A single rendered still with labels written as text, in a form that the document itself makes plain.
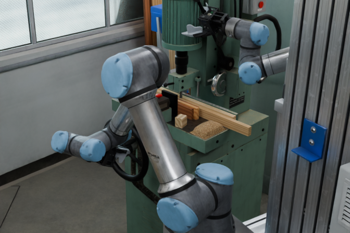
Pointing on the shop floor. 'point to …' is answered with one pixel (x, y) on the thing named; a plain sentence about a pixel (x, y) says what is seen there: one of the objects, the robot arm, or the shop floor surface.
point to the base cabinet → (239, 173)
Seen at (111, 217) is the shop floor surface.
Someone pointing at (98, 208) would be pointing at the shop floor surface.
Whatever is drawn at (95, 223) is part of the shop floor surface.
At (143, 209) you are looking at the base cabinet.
